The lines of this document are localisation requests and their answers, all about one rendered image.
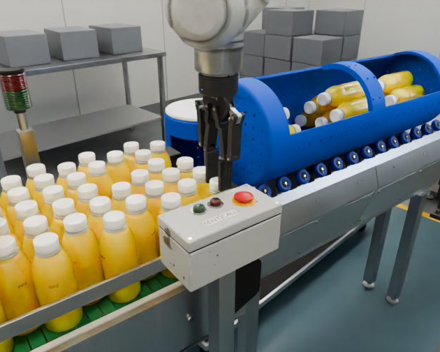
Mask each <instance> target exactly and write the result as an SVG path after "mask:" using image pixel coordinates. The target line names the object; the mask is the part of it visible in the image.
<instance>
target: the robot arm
mask: <svg viewBox="0 0 440 352"><path fill-rule="evenodd" d="M269 3H270V0H165V12H166V18H167V21H168V24H169V26H170V27H171V28H172V29H173V30H174V31H175V33H176V34H177V35H178V36H179V37H180V38H181V39H182V41H183V43H185V44H187V45H188V46H191V47H194V68H195V70H196V71H197V72H199V74H198V90H199V92H200V93H201V94H202V95H203V99H199V100H195V106H196V111H197V122H198V144H199V146H200V147H203V150H204V152H205V182H206V183H208V184H209V183H210V179H211V178H213V177H218V190H219V191H225V190H227V189H231V188H232V173H233V169H232V168H233V161H235V160H238V159H240V149H241V139H242V123H243V121H244V118H245V114H244V113H243V112H238V111H237V110H236V109H235V102H234V96H235V95H236V93H237V92H238V78H239V74H238V72H240V71H241V70H242V62H243V47H244V43H243V40H244V31H245V29H246V28H247V27H248V26H249V25H250V24H251V23H252V22H253V20H254V19H255V18H256V17H257V16H258V15H259V13H260V12H261V11H262V10H263V9H264V8H265V7H266V6H267V5H268V4H269ZM222 122H223V123H222ZM218 132H219V144H220V151H221V159H219V150H217V149H218V147H217V146H216V145H217V134H218ZM203 139H204V140H203Z"/></svg>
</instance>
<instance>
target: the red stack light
mask: <svg viewBox="0 0 440 352"><path fill-rule="evenodd" d="M0 88H1V90H2V91H21V90H24V89H27V88H28V84H27V77H26V73H25V72H23V73H21V74H18V75H0Z"/></svg>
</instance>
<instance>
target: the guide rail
mask: <svg viewBox="0 0 440 352"><path fill-rule="evenodd" d="M165 269H167V267H166V266H165V265H164V264H163V263H162V262H161V257H160V256H159V257H158V258H155V259H153V260H150V261H148V262H146V263H143V264H141V265H138V266H136V267H133V268H131V269H130V270H127V271H124V272H122V273H119V274H117V275H115V276H113V277H110V278H108V279H105V280H103V281H100V282H98V283H96V284H93V285H91V286H88V287H86V288H84V289H82V290H79V291H77V292H74V293H72V294H70V295H67V296H65V297H63V298H60V299H58V300H55V301H54V302H51V303H48V304H46V305H43V306H42V307H39V308H37V309H34V310H32V311H29V312H27V313H25V314H22V315H20V316H17V317H15V318H12V319H11V320H8V321H6V322H3V323H1V324H0V343H1V342H4V341H6V340H7V339H10V338H12V337H14V336H17V335H19V334H21V333H23V332H26V331H28V330H30V329H32V328H35V327H37V326H39V325H42V324H44V323H46V322H48V321H51V320H52V319H54V318H57V317H59V316H62V315H64V314H66V313H69V312H70V311H73V310H75V309H77V308H79V307H82V306H84V305H87V304H89V303H90V302H93V301H95V300H97V299H100V298H102V297H104V296H107V295H109V294H111V293H114V292H115V291H118V290H120V289H122V288H125V287H127V286H129V285H131V284H134V283H136V282H138V281H140V280H142V279H145V278H147V277H149V276H152V275H153V274H156V273H158V272H160V271H162V270H165Z"/></svg>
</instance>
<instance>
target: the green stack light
mask: <svg viewBox="0 0 440 352"><path fill-rule="evenodd" d="M1 93H2V96H3V101H4V104H5V107H6V109H7V110H9V111H20V110H26V109H29V108H31V107H32V102H31V97H30V93H29V88H27V89H24V90H21V91H2V90H1Z"/></svg>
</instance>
